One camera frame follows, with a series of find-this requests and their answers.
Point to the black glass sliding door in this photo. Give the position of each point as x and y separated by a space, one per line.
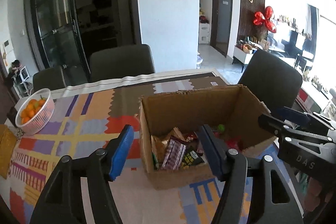
60 22

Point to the person's right hand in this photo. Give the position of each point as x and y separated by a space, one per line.
316 196

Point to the red snack packet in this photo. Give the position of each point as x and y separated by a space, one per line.
233 143

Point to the dark grey dining chair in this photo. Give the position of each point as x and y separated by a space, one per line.
273 77
120 62
48 79

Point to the colourful patterned tablecloth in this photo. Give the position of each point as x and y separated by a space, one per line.
78 121

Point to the brown cardboard box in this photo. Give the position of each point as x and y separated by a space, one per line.
183 111

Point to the yellow flat packet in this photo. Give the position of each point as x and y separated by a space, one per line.
6 150

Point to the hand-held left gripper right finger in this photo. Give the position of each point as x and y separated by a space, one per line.
210 153

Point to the green snack packet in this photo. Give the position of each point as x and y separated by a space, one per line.
221 127

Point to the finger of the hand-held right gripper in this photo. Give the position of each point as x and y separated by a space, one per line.
291 115
273 125

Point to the black yellow snack packet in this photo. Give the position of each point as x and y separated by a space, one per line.
193 159

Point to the red foil balloons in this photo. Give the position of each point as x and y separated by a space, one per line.
261 18

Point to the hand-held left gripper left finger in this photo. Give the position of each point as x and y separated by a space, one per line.
120 153

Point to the pile of oranges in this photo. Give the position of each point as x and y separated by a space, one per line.
30 109

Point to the gold snack packet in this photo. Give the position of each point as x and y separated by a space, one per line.
160 145

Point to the pink striped snack packet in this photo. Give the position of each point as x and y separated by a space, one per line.
173 153

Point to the clear plastic bin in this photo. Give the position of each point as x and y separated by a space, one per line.
199 61

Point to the white storage cabinet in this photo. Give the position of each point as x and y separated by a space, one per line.
204 33

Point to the dark framed door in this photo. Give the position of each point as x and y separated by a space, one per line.
222 11

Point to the white plastic basket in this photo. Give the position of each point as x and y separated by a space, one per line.
42 121

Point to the white low sideboard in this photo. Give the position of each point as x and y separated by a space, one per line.
241 56

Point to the red white box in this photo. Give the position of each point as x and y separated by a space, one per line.
308 102

